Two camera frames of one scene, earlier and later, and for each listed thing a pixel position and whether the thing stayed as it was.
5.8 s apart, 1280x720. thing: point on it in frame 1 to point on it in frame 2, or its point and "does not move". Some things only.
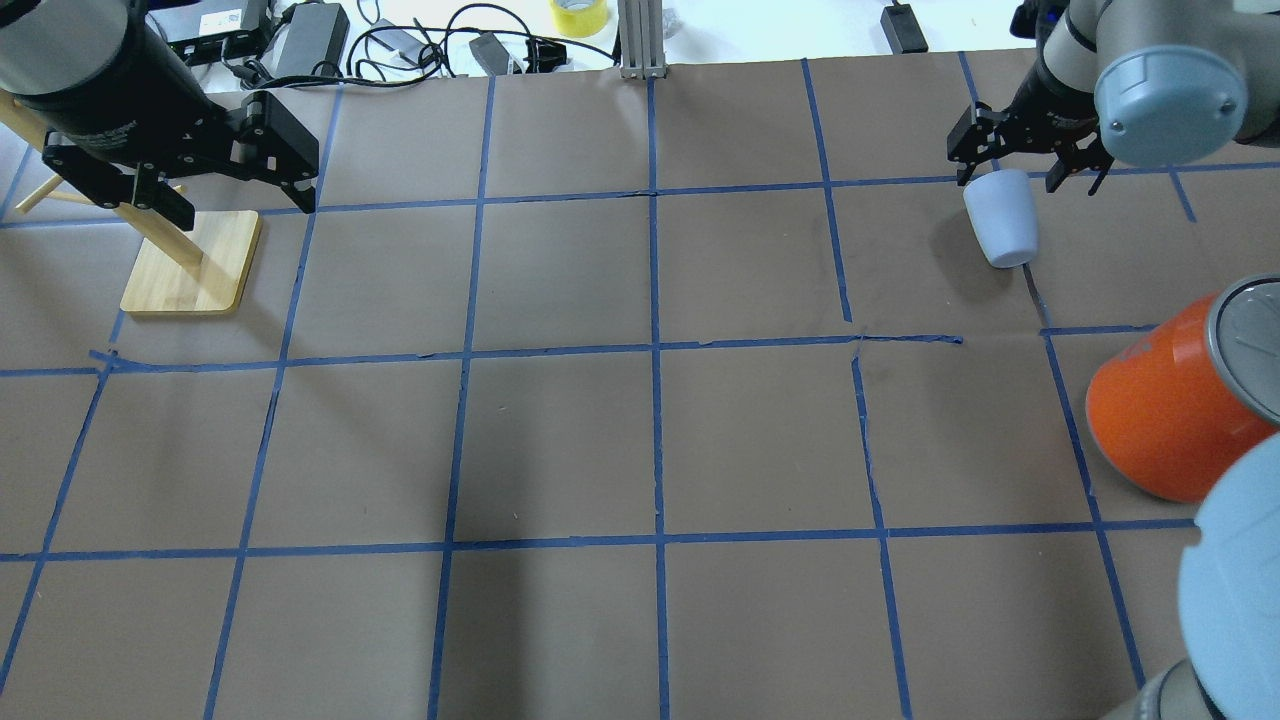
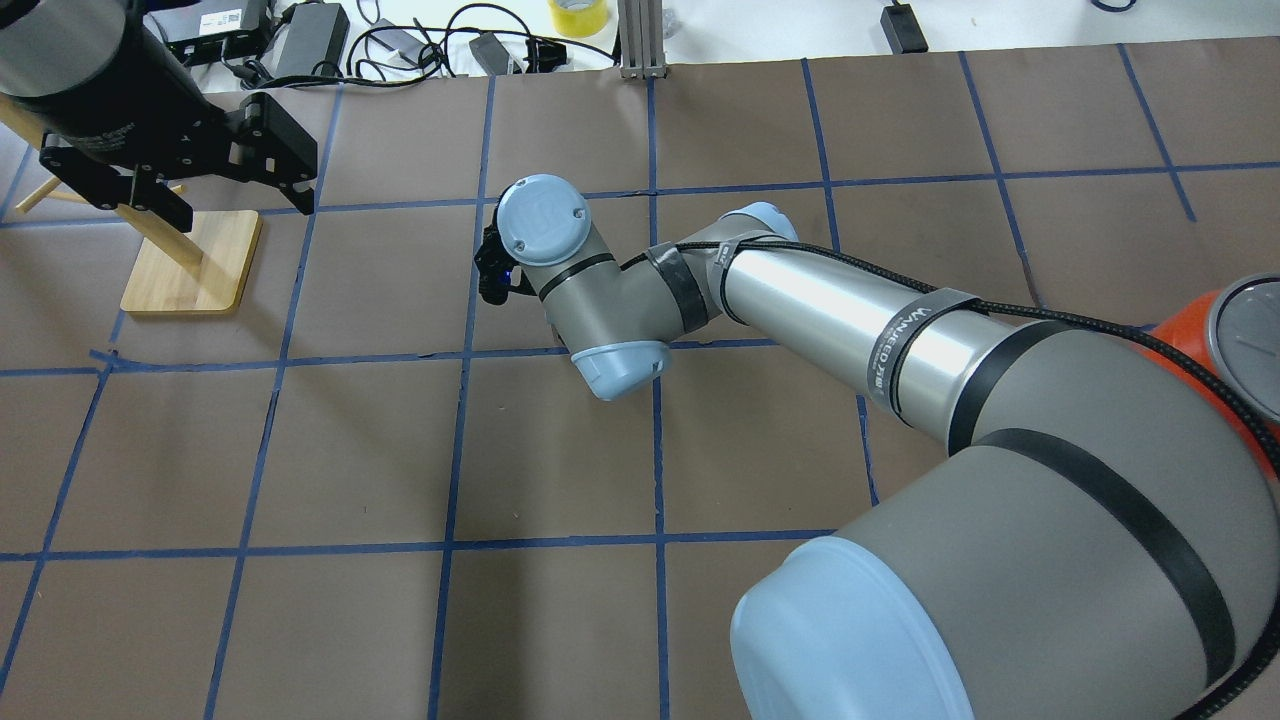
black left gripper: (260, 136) does not move
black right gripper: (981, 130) to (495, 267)
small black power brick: (903, 30) does not move
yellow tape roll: (578, 18) does not move
